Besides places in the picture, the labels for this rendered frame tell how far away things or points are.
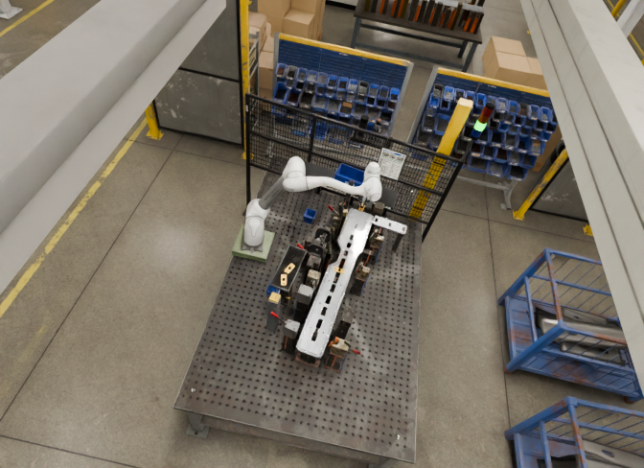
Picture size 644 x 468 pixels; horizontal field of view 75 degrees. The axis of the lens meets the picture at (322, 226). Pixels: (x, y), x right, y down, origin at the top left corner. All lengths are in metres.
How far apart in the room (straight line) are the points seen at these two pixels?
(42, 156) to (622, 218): 0.68
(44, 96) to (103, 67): 0.09
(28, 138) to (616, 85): 0.75
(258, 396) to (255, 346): 0.35
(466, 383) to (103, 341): 3.23
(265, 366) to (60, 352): 1.89
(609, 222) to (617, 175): 0.06
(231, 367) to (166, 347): 1.03
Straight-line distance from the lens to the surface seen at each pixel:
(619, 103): 0.71
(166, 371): 3.99
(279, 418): 3.08
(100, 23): 0.78
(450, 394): 4.19
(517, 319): 4.66
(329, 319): 3.02
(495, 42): 6.15
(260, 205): 3.51
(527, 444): 4.18
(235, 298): 3.41
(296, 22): 6.94
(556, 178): 5.49
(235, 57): 4.76
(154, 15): 0.79
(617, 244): 0.62
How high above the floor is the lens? 3.67
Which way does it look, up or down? 50 degrees down
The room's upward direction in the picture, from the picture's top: 12 degrees clockwise
